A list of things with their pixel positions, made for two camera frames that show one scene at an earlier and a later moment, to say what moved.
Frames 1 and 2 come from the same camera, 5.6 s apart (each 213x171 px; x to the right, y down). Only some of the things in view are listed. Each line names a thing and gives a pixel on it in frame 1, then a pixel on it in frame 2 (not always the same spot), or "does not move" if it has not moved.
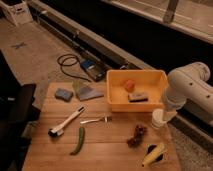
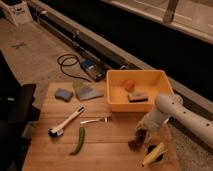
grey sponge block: (64, 94) does not move
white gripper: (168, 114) → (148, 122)
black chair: (17, 114) does not move
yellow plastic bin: (140, 90) does not move
